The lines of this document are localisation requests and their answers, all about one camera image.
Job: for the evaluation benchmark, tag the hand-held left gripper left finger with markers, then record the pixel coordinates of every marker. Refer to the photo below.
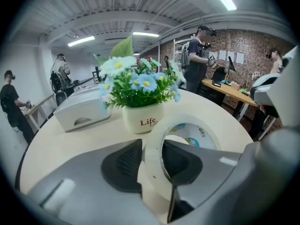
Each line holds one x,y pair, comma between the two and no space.
82,172

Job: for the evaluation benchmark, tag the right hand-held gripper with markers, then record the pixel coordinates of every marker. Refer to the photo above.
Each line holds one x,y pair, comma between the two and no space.
290,90

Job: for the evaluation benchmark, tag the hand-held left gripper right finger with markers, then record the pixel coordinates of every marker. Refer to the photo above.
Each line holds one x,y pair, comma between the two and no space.
211,172

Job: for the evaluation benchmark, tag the clear tape roll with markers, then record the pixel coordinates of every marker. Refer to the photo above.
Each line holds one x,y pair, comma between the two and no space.
153,137

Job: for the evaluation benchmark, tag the round beige table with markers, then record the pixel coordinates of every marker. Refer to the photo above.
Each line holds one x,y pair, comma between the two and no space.
70,144

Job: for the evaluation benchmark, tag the round orange table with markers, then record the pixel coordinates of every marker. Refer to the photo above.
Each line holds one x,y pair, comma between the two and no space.
232,91

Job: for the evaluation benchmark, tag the white paper sheet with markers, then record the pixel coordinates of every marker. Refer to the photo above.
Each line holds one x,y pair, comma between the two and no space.
222,55
240,58
230,56

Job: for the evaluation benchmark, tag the grey tissue box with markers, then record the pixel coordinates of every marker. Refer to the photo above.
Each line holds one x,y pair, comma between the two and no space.
79,107

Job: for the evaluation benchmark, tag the white desk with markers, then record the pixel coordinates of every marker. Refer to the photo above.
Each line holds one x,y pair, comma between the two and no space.
37,105

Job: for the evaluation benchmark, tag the white pot with blue flowers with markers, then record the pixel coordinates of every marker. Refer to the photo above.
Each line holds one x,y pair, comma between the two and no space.
143,116

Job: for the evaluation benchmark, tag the white metal shelf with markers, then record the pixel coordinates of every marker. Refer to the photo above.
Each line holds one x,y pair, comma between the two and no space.
179,50

